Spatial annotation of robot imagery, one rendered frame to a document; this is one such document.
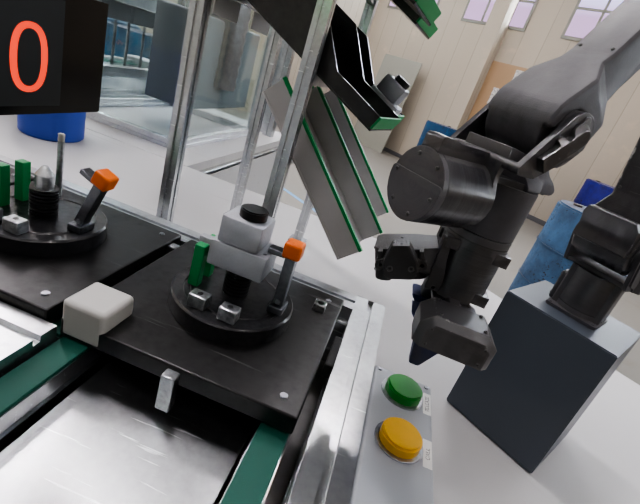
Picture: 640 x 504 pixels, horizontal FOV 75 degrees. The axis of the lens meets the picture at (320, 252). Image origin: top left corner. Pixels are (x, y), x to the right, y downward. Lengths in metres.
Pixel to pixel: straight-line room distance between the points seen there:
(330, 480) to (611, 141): 7.66
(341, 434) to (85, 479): 0.21
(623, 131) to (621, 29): 7.45
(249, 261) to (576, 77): 0.33
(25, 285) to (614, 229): 0.63
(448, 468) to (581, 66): 0.46
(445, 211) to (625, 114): 7.62
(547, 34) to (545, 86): 8.23
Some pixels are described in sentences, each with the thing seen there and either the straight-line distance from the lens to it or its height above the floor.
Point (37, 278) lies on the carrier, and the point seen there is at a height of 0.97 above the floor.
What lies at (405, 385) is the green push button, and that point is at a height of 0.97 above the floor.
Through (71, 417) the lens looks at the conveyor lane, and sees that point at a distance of 0.45.
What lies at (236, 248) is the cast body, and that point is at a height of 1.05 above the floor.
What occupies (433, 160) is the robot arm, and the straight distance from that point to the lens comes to 0.32.
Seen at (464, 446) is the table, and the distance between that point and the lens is 0.65.
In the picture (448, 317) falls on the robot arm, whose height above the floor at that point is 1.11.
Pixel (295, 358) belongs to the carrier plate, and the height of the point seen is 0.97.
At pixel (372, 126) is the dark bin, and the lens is 0.61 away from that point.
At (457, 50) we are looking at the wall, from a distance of 9.30.
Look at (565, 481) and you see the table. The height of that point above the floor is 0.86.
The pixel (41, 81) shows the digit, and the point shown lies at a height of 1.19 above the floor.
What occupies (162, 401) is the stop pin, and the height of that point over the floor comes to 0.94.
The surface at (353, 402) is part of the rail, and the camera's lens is 0.45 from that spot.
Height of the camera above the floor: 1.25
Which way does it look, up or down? 23 degrees down
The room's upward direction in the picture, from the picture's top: 19 degrees clockwise
